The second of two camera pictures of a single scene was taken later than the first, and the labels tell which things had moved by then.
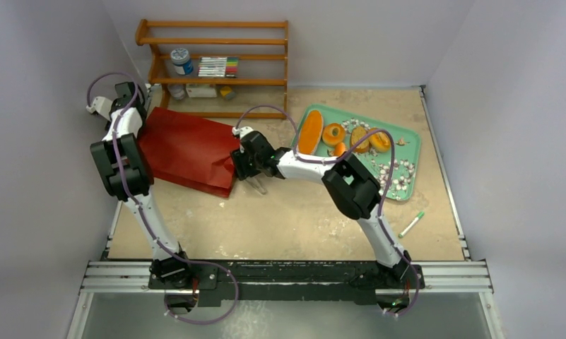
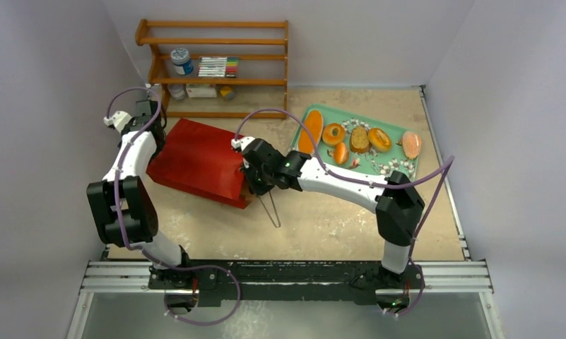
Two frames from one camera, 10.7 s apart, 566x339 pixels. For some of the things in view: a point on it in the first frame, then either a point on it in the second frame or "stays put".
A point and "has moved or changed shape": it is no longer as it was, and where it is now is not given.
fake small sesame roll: x=339 y=149 stays put
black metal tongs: x=255 y=181 has moved or changed shape
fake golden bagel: x=380 y=141 stays put
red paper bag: x=191 y=152 has moved or changed shape
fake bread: x=311 y=133 stays put
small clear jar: x=177 y=90 stays put
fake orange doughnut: x=328 y=136 stays put
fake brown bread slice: x=358 y=134 stays put
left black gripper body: x=116 y=105 -> x=160 y=147
